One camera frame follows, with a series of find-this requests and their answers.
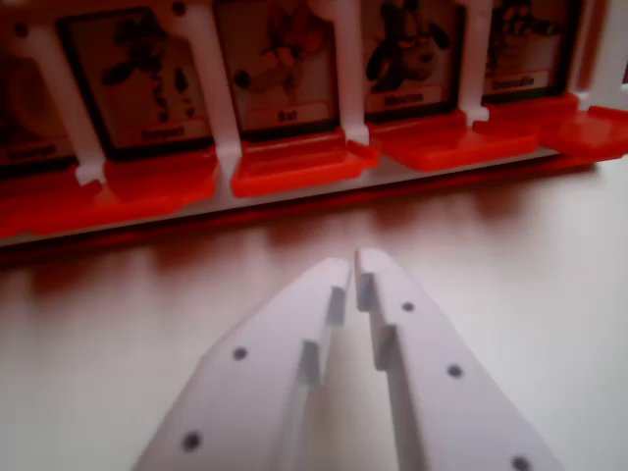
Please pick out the red plastic flap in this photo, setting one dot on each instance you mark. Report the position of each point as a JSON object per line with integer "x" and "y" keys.
{"x": 147, "y": 189}
{"x": 29, "y": 208}
{"x": 441, "y": 144}
{"x": 589, "y": 135}
{"x": 294, "y": 164}

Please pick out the red and white game board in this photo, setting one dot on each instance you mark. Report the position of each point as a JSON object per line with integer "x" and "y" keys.
{"x": 343, "y": 206}

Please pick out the serpent picture card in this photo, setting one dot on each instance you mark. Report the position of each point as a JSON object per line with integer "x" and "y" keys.
{"x": 147, "y": 88}

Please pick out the rat picture card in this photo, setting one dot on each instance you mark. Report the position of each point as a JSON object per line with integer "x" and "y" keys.
{"x": 279, "y": 73}

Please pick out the mouton picture card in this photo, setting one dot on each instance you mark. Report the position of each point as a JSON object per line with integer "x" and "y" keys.
{"x": 412, "y": 59}

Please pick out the dark picture card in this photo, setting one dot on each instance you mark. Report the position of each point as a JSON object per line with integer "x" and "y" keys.
{"x": 24, "y": 122}

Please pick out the crocodile picture card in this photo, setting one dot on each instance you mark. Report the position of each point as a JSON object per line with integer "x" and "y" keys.
{"x": 525, "y": 49}

